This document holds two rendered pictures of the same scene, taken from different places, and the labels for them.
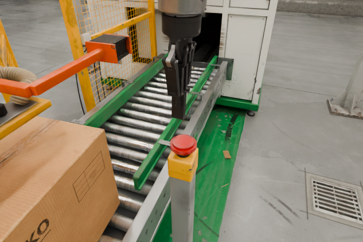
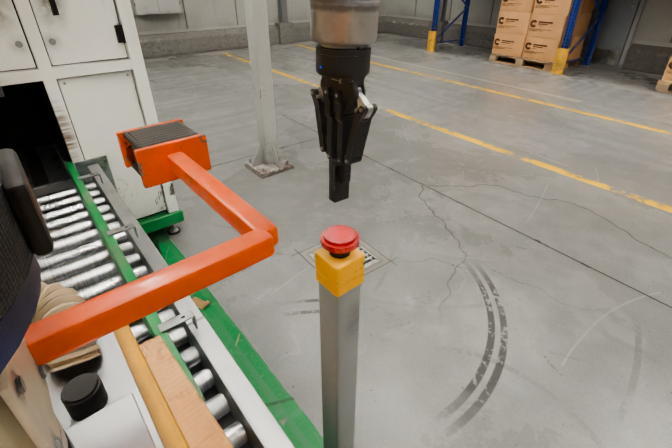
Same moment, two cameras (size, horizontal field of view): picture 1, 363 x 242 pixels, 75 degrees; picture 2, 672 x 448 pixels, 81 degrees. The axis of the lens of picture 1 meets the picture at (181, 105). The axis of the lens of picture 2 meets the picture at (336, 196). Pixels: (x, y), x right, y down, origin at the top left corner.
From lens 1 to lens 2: 52 cm
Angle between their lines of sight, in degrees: 50
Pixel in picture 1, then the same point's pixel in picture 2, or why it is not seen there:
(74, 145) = not seen: hidden behind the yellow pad
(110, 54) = (198, 156)
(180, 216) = (348, 351)
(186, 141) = (341, 231)
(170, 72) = (364, 125)
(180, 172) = (353, 277)
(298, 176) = (297, 262)
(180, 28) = (366, 63)
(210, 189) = not seen: hidden behind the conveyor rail
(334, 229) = (367, 284)
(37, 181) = not seen: outside the picture
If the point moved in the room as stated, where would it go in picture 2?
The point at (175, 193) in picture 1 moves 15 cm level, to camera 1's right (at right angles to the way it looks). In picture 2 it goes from (343, 319) to (377, 274)
